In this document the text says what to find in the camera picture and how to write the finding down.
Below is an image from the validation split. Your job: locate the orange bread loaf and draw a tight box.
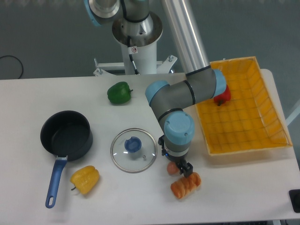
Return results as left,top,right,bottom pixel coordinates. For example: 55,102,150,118
170,172,202,199

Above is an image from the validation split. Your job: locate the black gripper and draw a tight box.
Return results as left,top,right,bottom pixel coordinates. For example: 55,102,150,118
158,135,193,178

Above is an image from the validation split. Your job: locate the brown egg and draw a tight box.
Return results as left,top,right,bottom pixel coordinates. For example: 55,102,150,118
166,162,179,175

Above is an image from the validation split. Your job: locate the black cable on floor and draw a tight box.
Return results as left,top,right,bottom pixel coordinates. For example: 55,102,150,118
0,55,24,80

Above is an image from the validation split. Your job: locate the yellow bell pepper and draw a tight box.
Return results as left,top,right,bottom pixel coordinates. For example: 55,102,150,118
70,165,100,195

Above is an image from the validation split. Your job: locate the red bell pepper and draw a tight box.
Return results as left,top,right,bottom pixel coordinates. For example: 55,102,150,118
213,85,231,106

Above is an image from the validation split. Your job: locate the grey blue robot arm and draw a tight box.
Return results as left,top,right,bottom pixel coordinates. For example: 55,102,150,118
84,0,226,177

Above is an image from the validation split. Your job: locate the glass lid blue knob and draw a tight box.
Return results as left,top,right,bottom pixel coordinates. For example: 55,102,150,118
110,127,158,173

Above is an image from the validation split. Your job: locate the green bell pepper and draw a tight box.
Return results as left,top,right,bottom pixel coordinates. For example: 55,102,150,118
107,82,133,105

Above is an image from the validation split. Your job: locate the black pot blue handle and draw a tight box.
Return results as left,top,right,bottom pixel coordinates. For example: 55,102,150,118
40,111,93,209

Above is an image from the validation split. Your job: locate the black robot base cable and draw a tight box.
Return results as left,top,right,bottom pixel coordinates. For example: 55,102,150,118
127,35,141,75

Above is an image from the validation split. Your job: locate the black device at edge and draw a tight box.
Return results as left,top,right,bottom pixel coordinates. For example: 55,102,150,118
289,189,300,213

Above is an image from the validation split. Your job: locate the yellow plastic basket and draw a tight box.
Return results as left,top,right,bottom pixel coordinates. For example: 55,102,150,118
195,57,293,156

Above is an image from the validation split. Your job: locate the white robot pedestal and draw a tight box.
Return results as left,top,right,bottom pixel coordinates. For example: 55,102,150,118
94,12,178,76

